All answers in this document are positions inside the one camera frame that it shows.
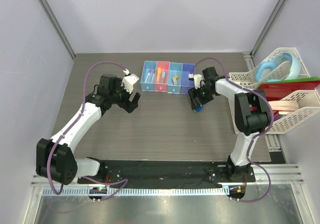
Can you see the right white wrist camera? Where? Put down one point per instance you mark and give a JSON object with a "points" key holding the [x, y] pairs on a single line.
{"points": [[197, 79]]}

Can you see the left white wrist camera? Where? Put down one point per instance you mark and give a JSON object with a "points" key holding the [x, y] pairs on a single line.
{"points": [[129, 80]]}

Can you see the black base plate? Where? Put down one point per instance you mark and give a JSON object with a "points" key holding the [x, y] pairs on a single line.
{"points": [[96, 170]]}

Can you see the colourful book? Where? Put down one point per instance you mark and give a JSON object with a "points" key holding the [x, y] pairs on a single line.
{"points": [[278, 114]]}

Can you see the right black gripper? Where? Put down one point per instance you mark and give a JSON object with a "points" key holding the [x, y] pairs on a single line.
{"points": [[193, 93]]}

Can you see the pink drawer bin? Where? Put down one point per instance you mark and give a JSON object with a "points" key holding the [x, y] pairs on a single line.
{"points": [[160, 87]]}

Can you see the blue stamp block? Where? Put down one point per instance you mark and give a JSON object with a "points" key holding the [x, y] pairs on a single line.
{"points": [[198, 109]]}

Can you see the red folder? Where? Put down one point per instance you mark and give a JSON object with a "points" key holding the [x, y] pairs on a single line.
{"points": [[277, 91]]}

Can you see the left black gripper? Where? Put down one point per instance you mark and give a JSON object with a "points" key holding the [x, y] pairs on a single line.
{"points": [[127, 105]]}

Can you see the yellow highlighter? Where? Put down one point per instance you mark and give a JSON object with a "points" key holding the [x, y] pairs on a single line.
{"points": [[158, 75]]}

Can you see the slotted cable duct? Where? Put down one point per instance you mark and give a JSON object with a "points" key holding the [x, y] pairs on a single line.
{"points": [[96, 191]]}

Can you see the white mesh file rack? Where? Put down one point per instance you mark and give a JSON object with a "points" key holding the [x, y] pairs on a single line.
{"points": [[308, 101]]}

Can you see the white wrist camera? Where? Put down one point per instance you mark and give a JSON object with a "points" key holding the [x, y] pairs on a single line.
{"points": [[197, 79], [129, 80]]}

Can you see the green folder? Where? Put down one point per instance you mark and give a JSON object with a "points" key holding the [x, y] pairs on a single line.
{"points": [[297, 80]]}

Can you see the blue-capped clear tube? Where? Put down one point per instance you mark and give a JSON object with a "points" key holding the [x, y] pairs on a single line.
{"points": [[163, 77]]}

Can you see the white pink-capped marker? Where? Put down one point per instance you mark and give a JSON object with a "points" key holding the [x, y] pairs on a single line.
{"points": [[148, 75]]}

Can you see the light blue drawer bin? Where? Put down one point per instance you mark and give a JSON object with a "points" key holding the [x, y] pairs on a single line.
{"points": [[147, 82]]}

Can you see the light blue headphones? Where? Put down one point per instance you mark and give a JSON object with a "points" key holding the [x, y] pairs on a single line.
{"points": [[269, 66]]}

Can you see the beige eraser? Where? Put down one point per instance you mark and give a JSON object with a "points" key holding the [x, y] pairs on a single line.
{"points": [[177, 78]]}

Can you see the aluminium rail frame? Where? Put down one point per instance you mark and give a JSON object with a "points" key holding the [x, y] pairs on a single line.
{"points": [[200, 177]]}

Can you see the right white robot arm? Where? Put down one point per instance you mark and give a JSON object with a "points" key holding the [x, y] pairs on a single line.
{"points": [[252, 115]]}

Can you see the purple drawer bin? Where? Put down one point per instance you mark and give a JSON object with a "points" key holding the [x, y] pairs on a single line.
{"points": [[187, 84]]}

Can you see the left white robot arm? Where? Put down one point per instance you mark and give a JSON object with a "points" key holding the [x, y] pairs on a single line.
{"points": [[55, 158]]}

